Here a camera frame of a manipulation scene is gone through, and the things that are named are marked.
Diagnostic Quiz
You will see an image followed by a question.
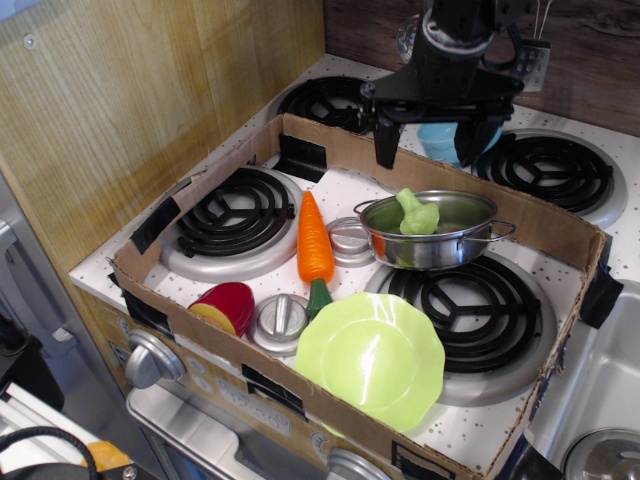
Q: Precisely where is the light green plastic plate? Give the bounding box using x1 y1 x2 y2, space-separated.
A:
293 292 445 433

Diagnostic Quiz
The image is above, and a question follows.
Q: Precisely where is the green toy broccoli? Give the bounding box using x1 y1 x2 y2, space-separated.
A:
396 188 440 235

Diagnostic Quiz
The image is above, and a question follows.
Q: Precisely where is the orange object bottom left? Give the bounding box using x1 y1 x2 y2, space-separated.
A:
87 440 131 473

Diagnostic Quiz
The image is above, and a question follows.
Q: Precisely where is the light blue plastic bowl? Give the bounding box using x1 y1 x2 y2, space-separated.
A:
416 121 504 165

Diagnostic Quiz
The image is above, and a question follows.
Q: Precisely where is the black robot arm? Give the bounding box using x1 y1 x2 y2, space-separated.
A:
360 1 534 169

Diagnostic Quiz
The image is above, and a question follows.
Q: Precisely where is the brown cardboard fence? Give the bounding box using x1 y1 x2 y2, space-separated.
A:
111 114 622 479

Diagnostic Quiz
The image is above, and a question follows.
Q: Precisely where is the red yellow toy pepper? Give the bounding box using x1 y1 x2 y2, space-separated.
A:
188 282 255 337

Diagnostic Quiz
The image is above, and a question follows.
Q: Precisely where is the back left black burner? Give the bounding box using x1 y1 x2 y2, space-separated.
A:
268 75 374 138

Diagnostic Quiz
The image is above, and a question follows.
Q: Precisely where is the silver oven front knob right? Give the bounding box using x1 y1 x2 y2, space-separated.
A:
326 448 390 480

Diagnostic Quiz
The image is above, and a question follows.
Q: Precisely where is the silver stovetop knob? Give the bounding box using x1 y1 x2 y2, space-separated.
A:
246 294 309 357
327 217 374 268

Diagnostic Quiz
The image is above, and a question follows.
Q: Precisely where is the orange toy carrot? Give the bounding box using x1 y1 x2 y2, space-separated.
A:
297 191 335 320

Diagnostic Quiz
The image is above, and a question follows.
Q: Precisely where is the black burner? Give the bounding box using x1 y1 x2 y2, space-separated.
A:
366 253 558 407
161 166 303 284
268 75 374 138
471 128 628 229

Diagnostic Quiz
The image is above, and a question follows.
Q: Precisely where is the hanging metal slotted spatula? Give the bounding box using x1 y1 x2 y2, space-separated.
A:
516 1 552 92

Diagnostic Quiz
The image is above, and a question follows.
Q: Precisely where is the silver stovetop knob front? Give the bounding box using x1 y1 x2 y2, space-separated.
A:
246 294 309 357

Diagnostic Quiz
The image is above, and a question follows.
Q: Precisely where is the back right black burner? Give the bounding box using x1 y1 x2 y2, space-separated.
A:
471 128 628 229

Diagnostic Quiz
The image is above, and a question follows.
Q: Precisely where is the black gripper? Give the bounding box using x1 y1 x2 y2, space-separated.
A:
359 34 524 169

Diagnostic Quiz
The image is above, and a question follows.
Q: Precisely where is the silver oven knob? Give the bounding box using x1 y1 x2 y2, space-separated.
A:
125 329 186 389
326 448 390 480

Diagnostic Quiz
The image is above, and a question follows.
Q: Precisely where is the black cable loop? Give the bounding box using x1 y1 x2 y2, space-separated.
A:
0 425 99 480

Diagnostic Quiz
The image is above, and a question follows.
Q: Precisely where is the silver sink basin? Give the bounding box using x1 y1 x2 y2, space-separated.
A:
530 280 639 479

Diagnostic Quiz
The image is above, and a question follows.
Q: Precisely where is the front right black burner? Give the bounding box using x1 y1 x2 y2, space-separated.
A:
366 253 558 407

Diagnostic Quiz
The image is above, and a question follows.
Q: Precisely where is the silver stovetop knob centre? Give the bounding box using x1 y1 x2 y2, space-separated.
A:
327 217 374 268

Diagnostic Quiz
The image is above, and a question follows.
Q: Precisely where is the silver oven front knob left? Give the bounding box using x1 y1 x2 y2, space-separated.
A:
125 329 186 389

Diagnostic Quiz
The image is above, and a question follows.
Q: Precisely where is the front left black burner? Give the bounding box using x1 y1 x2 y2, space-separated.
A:
161 166 303 284

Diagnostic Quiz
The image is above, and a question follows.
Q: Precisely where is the hanging metal strainer ladle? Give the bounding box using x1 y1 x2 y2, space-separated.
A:
396 14 420 64

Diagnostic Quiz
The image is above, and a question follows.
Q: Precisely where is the silver metal pan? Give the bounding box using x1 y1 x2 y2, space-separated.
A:
354 190 516 270

